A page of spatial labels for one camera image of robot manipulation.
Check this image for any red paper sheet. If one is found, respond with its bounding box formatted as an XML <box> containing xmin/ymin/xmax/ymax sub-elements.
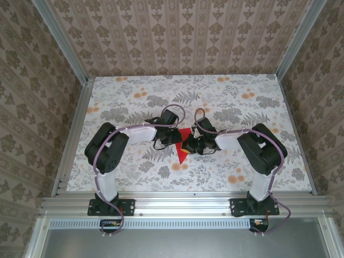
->
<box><xmin>175</xmin><ymin>128</ymin><xmax>193</xmax><ymax>165</ymax></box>

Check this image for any grey metal sheet panel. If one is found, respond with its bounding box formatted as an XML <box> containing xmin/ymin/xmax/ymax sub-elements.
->
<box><xmin>42</xmin><ymin>228</ymin><xmax>333</xmax><ymax>258</ymax></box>

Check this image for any floral table mat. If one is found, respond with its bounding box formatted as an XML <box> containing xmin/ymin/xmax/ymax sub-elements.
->
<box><xmin>66</xmin><ymin>75</ymin><xmax>314</xmax><ymax>193</ymax></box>

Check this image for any black connector board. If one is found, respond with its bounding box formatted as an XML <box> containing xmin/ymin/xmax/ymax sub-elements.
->
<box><xmin>249</xmin><ymin>219</ymin><xmax>270</xmax><ymax>233</ymax></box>
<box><xmin>99</xmin><ymin>219</ymin><xmax>126</xmax><ymax>234</ymax></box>

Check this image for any thin black right camera cable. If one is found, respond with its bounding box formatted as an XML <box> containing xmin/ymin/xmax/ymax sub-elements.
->
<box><xmin>197</xmin><ymin>146</ymin><xmax>220</xmax><ymax>156</ymax></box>

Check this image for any thin black camera cable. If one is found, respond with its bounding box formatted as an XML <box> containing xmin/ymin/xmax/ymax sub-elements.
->
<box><xmin>197</xmin><ymin>146</ymin><xmax>220</xmax><ymax>156</ymax></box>
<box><xmin>152</xmin><ymin>138</ymin><xmax>170</xmax><ymax>151</ymax></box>

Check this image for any thin black left camera cable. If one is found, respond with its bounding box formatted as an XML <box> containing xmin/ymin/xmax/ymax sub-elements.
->
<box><xmin>152</xmin><ymin>138</ymin><xmax>170</xmax><ymax>151</ymax></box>

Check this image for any long aluminium frame rail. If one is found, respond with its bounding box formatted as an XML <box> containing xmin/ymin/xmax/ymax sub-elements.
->
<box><xmin>39</xmin><ymin>191</ymin><xmax>333</xmax><ymax>217</ymax></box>

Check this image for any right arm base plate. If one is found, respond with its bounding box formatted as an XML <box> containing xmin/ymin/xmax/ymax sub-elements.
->
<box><xmin>230</xmin><ymin>197</ymin><xmax>281</xmax><ymax>218</ymax></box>

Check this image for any slotted grey cable duct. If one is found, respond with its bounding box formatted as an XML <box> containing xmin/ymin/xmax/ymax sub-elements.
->
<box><xmin>49</xmin><ymin>218</ymin><xmax>269</xmax><ymax>230</ymax></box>

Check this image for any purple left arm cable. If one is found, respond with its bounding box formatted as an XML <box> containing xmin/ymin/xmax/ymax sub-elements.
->
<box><xmin>92</xmin><ymin>104</ymin><xmax>187</xmax><ymax>238</ymax></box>

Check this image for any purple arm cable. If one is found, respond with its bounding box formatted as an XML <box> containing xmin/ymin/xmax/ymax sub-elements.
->
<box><xmin>193</xmin><ymin>107</ymin><xmax>292</xmax><ymax>237</ymax></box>
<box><xmin>92</xmin><ymin>104</ymin><xmax>187</xmax><ymax>238</ymax></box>

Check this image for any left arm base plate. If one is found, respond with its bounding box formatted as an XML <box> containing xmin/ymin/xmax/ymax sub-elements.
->
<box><xmin>88</xmin><ymin>198</ymin><xmax>136</xmax><ymax>217</ymax></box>

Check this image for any aluminium side rail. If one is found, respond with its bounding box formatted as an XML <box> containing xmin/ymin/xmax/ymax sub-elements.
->
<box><xmin>51</xmin><ymin>76</ymin><xmax>95</xmax><ymax>198</ymax></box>
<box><xmin>277</xmin><ymin>76</ymin><xmax>317</xmax><ymax>196</ymax></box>

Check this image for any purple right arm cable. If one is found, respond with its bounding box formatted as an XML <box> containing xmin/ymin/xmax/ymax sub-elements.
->
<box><xmin>193</xmin><ymin>107</ymin><xmax>292</xmax><ymax>237</ymax></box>

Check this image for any aluminium frame post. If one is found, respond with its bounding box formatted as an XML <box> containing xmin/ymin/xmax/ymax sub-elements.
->
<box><xmin>32</xmin><ymin>0</ymin><xmax>90</xmax><ymax>84</ymax></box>
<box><xmin>276</xmin><ymin>0</ymin><xmax>327</xmax><ymax>78</ymax></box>

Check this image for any short aluminium frame rail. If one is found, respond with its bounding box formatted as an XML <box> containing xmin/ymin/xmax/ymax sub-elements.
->
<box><xmin>23</xmin><ymin>211</ymin><xmax>52</xmax><ymax>258</ymax></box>
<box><xmin>318</xmin><ymin>212</ymin><xmax>344</xmax><ymax>258</ymax></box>

